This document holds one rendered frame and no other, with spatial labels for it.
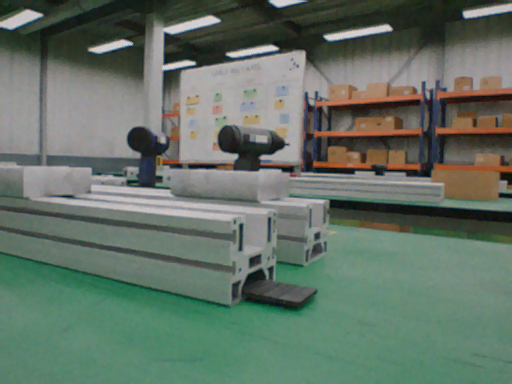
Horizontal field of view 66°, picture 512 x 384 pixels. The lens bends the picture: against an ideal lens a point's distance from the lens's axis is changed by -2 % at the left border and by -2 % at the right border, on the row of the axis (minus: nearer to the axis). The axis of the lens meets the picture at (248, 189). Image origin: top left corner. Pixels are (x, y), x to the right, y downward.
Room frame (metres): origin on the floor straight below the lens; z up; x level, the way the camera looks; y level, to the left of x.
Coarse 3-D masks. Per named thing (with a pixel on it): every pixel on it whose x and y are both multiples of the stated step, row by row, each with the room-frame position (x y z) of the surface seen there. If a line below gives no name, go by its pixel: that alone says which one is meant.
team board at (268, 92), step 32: (224, 64) 4.04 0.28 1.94; (256, 64) 3.81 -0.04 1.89; (288, 64) 3.61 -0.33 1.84; (192, 96) 4.29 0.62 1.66; (224, 96) 4.03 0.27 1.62; (256, 96) 3.80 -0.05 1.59; (288, 96) 3.60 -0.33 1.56; (192, 128) 4.29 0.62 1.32; (288, 128) 3.60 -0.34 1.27; (192, 160) 4.27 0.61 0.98; (224, 160) 4.01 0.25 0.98; (288, 160) 3.58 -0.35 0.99
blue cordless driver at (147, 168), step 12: (132, 132) 0.88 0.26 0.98; (144, 132) 0.88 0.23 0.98; (156, 132) 0.93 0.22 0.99; (132, 144) 0.88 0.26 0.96; (144, 144) 0.88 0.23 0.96; (156, 144) 0.92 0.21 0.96; (168, 144) 1.00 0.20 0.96; (144, 156) 0.92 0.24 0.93; (156, 156) 0.95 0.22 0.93; (144, 168) 0.91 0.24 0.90; (156, 168) 0.95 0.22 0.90; (144, 180) 0.91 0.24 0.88
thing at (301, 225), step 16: (96, 192) 0.73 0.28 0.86; (112, 192) 0.71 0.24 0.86; (128, 192) 0.69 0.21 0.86; (144, 192) 0.68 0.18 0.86; (160, 192) 0.68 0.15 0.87; (272, 208) 0.56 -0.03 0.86; (288, 208) 0.55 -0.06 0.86; (304, 208) 0.53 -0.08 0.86; (320, 208) 0.60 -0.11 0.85; (288, 224) 0.54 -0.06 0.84; (304, 224) 0.53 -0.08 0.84; (320, 224) 0.60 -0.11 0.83; (288, 240) 0.56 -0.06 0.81; (304, 240) 0.54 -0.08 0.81; (320, 240) 0.59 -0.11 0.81; (288, 256) 0.54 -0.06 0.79; (304, 256) 0.53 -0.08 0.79; (320, 256) 0.59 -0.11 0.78
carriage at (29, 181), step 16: (0, 176) 0.55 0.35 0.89; (16, 176) 0.53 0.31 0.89; (32, 176) 0.53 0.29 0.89; (48, 176) 0.55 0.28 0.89; (64, 176) 0.57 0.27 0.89; (80, 176) 0.60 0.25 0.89; (0, 192) 0.55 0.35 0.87; (16, 192) 0.53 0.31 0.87; (32, 192) 0.53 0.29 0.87; (48, 192) 0.55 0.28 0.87; (64, 192) 0.57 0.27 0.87; (80, 192) 0.60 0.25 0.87
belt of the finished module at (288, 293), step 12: (252, 288) 0.40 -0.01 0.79; (264, 288) 0.40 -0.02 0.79; (276, 288) 0.40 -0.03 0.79; (288, 288) 0.40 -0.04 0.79; (300, 288) 0.40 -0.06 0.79; (312, 288) 0.40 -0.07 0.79; (264, 300) 0.38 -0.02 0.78; (276, 300) 0.37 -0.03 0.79; (288, 300) 0.37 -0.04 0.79; (300, 300) 0.36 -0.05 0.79
